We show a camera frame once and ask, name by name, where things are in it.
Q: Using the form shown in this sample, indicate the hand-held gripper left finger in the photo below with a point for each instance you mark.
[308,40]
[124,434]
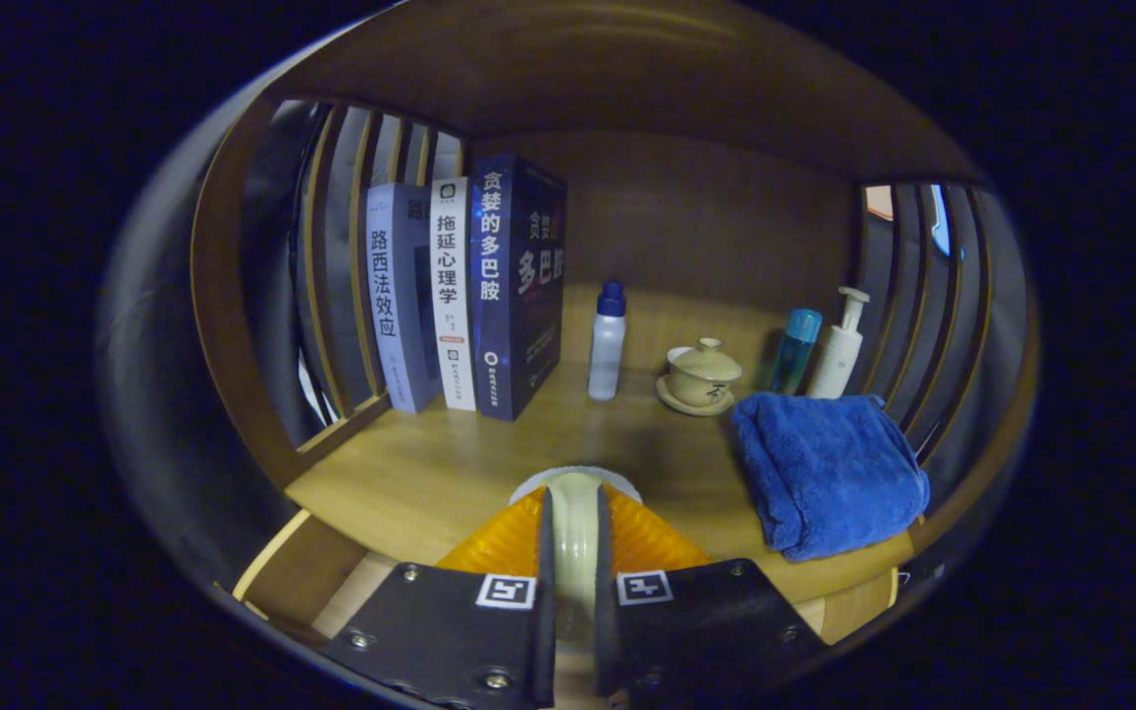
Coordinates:
[546,552]

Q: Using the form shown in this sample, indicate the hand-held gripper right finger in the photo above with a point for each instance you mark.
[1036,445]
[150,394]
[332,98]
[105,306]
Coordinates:
[603,552]

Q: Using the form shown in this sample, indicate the pale green ceramic ornament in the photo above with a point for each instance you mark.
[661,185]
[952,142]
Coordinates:
[576,532]

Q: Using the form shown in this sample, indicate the wooden drawer with black knob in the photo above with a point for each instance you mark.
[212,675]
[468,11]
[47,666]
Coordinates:
[302,572]

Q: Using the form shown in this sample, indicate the wooden countertop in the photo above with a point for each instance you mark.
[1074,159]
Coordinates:
[450,463]

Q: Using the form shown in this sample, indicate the wooden cabinet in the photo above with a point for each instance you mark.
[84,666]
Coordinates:
[627,69]

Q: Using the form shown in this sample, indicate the beige lidded teacup with saucer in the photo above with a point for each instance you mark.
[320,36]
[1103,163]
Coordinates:
[701,380]

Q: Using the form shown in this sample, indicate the white bottle with blue cap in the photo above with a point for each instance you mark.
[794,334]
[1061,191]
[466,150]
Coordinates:
[605,350]

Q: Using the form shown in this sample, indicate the folded blue towel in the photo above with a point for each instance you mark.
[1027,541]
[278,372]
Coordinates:
[824,473]

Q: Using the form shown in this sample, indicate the dark blue book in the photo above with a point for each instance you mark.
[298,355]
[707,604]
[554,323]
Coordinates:
[519,296]

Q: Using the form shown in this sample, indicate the white book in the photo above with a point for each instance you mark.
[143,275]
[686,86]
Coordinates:
[450,296]

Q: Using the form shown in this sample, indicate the teal bottle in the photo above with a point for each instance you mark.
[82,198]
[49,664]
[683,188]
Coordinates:
[793,350]

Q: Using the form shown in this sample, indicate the light blue book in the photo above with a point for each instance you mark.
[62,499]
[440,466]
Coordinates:
[392,296]

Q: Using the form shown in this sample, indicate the white pump bottle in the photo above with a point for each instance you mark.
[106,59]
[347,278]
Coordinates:
[834,360]

